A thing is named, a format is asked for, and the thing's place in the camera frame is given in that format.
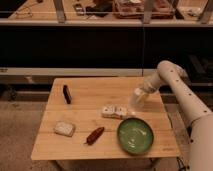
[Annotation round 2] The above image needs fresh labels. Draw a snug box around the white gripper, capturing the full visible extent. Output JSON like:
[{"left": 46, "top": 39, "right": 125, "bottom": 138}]
[{"left": 137, "top": 76, "right": 161, "bottom": 104}]

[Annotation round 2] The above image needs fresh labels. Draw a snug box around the white ceramic cup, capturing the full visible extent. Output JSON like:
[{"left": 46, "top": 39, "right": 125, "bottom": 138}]
[{"left": 130, "top": 88, "right": 145, "bottom": 109}]

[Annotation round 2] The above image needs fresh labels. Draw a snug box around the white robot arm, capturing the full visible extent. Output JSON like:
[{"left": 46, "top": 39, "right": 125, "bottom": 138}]
[{"left": 135, "top": 60, "right": 213, "bottom": 171}]

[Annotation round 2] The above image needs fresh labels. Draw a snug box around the green ceramic plate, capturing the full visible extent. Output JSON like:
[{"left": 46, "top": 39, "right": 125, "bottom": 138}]
[{"left": 117, "top": 118, "right": 154, "bottom": 155}]

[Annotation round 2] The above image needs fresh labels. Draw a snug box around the black eraser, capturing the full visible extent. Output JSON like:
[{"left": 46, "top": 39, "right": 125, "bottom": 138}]
[{"left": 63, "top": 85, "right": 72, "bottom": 104}]

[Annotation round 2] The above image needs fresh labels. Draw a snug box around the white wrapped snack pack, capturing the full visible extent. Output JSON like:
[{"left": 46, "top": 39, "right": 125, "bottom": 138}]
[{"left": 101, "top": 105, "right": 127, "bottom": 119}]

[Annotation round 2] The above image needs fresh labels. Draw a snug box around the wooden table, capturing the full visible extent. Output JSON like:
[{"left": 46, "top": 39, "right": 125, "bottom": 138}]
[{"left": 30, "top": 76, "right": 181, "bottom": 171}]

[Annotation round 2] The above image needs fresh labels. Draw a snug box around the red chili pepper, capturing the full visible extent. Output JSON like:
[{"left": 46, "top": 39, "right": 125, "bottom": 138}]
[{"left": 86, "top": 127, "right": 105, "bottom": 145}]

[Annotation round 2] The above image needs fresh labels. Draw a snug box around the plastic tray with items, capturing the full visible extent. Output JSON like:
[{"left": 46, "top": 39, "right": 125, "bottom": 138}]
[{"left": 113, "top": 0, "right": 174, "bottom": 19}]

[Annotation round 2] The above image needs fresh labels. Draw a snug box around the metal shelf rack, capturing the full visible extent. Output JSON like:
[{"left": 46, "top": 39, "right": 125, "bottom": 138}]
[{"left": 0, "top": 0, "right": 213, "bottom": 84}]

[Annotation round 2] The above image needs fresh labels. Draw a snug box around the black cable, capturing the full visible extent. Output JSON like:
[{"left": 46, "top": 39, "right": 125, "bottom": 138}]
[{"left": 176, "top": 156, "right": 189, "bottom": 171}]

